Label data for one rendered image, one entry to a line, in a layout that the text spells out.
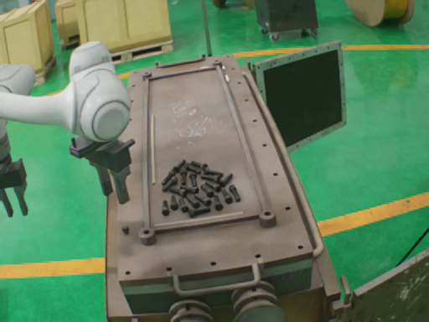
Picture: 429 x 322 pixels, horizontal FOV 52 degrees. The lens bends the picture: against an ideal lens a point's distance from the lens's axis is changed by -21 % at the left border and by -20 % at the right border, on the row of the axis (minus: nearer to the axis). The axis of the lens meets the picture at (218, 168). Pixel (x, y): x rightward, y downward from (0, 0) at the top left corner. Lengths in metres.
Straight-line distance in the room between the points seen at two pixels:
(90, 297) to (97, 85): 2.32
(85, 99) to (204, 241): 0.51
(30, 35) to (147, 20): 1.69
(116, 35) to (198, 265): 5.39
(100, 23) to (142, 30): 0.58
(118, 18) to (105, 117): 5.49
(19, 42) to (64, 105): 5.79
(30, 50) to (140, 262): 5.64
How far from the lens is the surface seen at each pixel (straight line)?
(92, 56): 1.05
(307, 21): 6.56
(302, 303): 1.32
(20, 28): 6.65
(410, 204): 3.62
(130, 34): 6.42
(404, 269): 1.36
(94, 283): 3.23
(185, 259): 1.22
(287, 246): 1.22
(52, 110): 0.94
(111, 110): 0.89
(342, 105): 3.04
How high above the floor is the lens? 2.17
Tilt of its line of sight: 33 degrees down
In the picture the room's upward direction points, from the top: 7 degrees counter-clockwise
